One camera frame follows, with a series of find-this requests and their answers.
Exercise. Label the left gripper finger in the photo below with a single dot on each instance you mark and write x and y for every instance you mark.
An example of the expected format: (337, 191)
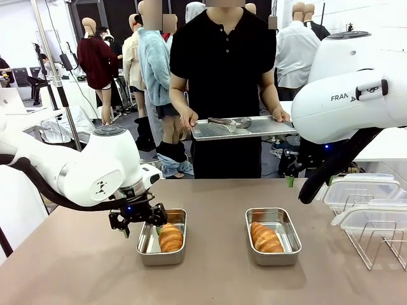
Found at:
(160, 216)
(125, 229)

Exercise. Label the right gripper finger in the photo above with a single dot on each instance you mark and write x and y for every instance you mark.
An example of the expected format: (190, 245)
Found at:
(290, 171)
(331, 180)

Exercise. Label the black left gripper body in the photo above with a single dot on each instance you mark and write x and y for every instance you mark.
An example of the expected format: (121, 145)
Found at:
(135, 213)

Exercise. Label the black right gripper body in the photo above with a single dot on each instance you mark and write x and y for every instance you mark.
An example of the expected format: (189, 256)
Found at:
(305, 155)

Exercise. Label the golden croissant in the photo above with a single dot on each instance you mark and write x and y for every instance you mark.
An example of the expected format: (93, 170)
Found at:
(265, 238)
(171, 238)

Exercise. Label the rectangular stainless steel container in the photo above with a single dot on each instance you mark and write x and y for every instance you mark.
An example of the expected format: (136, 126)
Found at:
(286, 235)
(147, 248)

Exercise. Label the perforated metal tray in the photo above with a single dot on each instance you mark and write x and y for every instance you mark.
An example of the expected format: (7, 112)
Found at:
(270, 127)

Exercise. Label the metal tongs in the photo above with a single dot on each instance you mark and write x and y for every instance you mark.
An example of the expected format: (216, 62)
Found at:
(229, 122)

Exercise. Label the person's right forearm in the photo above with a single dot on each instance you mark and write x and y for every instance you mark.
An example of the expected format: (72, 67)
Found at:
(178, 98)

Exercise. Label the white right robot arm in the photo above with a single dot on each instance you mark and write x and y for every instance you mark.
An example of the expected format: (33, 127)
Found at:
(343, 95)

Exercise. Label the person's left forearm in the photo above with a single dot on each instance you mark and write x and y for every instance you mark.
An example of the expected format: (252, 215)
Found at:
(270, 95)

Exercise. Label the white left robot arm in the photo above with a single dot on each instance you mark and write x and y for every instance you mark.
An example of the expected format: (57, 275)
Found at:
(95, 171)

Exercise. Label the person's left hand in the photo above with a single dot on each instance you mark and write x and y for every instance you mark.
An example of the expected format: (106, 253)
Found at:
(281, 114)

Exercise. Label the person's right hand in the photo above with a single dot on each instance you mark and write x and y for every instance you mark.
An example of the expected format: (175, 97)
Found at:
(187, 119)

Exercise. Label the white side table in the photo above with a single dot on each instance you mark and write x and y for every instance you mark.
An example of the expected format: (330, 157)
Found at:
(384, 146)

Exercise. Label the mannequin in white shirt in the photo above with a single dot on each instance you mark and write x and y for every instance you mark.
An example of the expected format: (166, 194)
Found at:
(295, 57)

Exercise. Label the white board panel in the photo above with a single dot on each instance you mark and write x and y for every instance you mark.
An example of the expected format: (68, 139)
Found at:
(16, 216)

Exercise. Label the person's black shirt torso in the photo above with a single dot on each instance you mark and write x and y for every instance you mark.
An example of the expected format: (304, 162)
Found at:
(222, 73)

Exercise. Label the black stand leg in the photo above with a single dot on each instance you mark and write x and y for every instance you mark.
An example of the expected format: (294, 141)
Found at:
(4, 243)

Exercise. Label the silver metal stand pole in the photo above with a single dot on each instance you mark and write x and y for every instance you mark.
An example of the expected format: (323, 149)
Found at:
(68, 108)

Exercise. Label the mannequin in black jacket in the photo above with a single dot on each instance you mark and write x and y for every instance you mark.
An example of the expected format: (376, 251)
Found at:
(321, 30)

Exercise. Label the black tripod stand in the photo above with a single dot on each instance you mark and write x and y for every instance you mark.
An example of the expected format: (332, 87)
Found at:
(350, 27)

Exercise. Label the mannequin in beige jacket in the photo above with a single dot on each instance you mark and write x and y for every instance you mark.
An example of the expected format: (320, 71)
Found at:
(128, 63)

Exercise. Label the mannequin in maroon top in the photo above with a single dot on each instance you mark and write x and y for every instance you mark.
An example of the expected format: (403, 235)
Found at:
(95, 63)

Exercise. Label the seated person in background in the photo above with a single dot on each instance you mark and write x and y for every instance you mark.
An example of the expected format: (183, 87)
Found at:
(38, 84)

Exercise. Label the background person in black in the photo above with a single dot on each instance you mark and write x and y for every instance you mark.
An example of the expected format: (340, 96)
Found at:
(3, 66)

